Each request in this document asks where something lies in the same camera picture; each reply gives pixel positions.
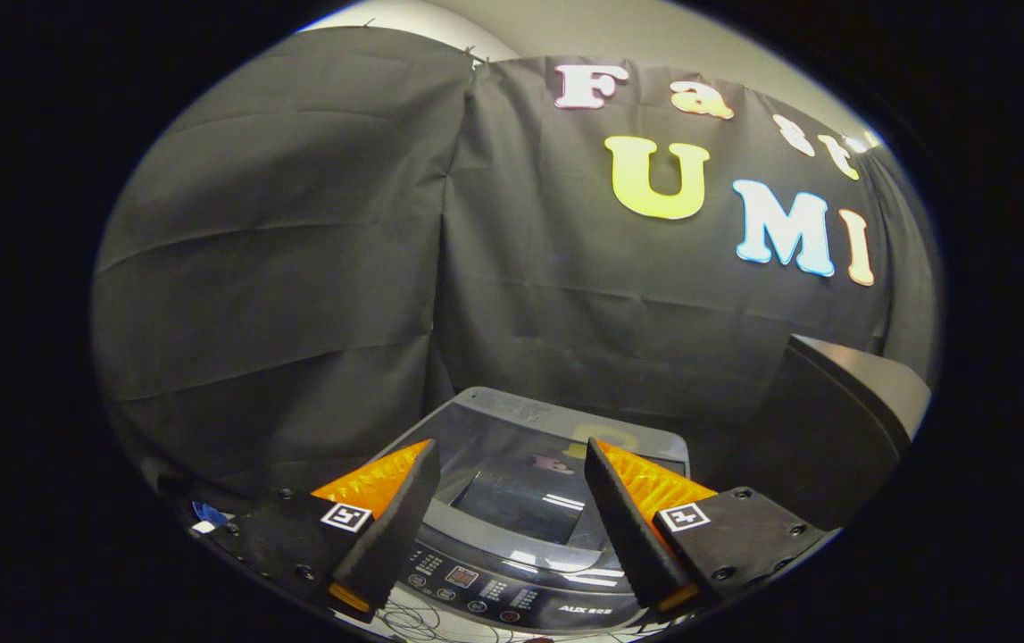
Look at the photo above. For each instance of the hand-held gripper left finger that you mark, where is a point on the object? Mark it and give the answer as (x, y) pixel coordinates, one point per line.
(395, 527)

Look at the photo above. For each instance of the black backdrop cloth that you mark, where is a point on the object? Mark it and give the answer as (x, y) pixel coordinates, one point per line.
(297, 286)

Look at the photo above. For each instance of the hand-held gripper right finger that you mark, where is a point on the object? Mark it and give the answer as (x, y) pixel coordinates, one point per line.
(626, 527)

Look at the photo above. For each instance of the small blue item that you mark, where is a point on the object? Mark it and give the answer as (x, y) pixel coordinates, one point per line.
(208, 513)

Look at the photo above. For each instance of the grey cabinet with black top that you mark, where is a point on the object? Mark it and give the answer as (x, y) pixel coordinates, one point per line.
(824, 429)

